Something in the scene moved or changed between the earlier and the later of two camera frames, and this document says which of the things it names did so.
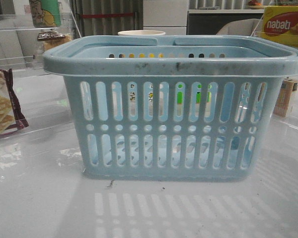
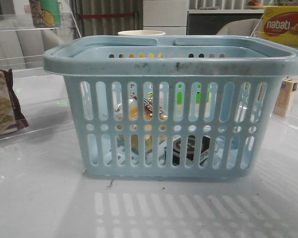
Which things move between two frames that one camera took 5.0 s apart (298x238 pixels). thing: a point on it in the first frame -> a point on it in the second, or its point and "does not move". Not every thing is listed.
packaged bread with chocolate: [51, 39] -> [133, 115]
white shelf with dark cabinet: [211, 22] does not move
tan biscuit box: [288, 86] does not move
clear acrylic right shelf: [287, 20] does not move
